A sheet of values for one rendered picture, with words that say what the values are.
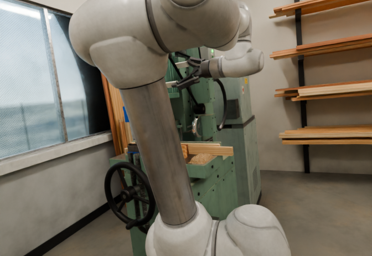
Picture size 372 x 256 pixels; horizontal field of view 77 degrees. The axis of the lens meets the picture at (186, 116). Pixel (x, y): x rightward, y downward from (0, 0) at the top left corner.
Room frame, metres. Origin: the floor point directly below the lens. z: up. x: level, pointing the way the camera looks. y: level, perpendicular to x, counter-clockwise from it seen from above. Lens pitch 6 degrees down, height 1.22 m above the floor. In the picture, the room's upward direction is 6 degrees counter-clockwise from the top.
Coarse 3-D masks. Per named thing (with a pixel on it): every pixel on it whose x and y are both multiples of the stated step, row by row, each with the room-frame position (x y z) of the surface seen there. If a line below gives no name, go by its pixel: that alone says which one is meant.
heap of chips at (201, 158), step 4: (196, 156) 1.05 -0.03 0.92; (200, 156) 1.04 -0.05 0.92; (204, 156) 1.05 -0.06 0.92; (208, 156) 1.06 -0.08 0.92; (212, 156) 1.09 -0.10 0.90; (192, 160) 1.04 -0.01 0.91; (196, 160) 1.03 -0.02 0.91; (200, 160) 1.02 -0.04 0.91; (204, 160) 1.02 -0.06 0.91; (208, 160) 1.04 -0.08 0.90
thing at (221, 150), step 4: (188, 148) 1.20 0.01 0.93; (192, 148) 1.19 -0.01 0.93; (196, 148) 1.18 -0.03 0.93; (200, 148) 1.16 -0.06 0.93; (204, 148) 1.15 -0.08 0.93; (208, 148) 1.14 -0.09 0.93; (212, 148) 1.13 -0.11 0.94; (216, 148) 1.12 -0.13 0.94; (220, 148) 1.11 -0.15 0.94; (224, 148) 1.10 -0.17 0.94; (228, 148) 1.09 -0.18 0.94; (232, 148) 1.09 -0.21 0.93; (192, 152) 1.19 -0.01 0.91; (196, 152) 1.18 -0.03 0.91; (200, 152) 1.16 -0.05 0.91; (204, 152) 1.15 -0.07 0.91; (208, 152) 1.14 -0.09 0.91; (212, 152) 1.13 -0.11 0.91; (216, 152) 1.12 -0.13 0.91; (220, 152) 1.11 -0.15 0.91; (224, 152) 1.10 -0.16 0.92; (228, 152) 1.09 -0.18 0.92; (232, 152) 1.09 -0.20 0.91
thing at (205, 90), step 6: (204, 78) 1.33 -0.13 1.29; (210, 78) 1.36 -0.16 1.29; (198, 84) 1.35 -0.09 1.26; (204, 84) 1.33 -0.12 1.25; (210, 84) 1.35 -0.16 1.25; (198, 90) 1.35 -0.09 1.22; (204, 90) 1.33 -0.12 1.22; (210, 90) 1.35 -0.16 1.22; (198, 96) 1.36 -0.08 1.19; (204, 96) 1.34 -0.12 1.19; (210, 96) 1.34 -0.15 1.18; (198, 102) 1.36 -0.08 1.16; (204, 102) 1.34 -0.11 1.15; (210, 102) 1.34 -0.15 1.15
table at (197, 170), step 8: (112, 160) 1.28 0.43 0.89; (120, 160) 1.24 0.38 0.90; (216, 160) 1.09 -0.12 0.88; (192, 168) 1.01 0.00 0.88; (200, 168) 0.99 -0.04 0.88; (208, 168) 1.01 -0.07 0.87; (216, 168) 1.09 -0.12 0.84; (128, 176) 1.09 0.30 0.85; (136, 176) 1.06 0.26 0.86; (192, 176) 1.02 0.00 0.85; (200, 176) 0.99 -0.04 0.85
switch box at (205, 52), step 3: (201, 48) 1.44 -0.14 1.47; (204, 48) 1.43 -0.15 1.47; (207, 48) 1.42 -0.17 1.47; (210, 48) 1.45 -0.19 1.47; (201, 51) 1.44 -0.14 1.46; (204, 51) 1.43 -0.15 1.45; (207, 51) 1.42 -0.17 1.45; (210, 51) 1.44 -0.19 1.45; (213, 51) 1.48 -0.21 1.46; (201, 54) 1.44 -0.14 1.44; (204, 54) 1.43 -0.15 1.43; (207, 54) 1.42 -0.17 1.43; (210, 54) 1.44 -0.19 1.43; (213, 54) 1.48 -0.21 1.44; (201, 57) 1.44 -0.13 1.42; (204, 57) 1.43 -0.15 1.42; (207, 57) 1.42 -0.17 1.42; (210, 57) 1.44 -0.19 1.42
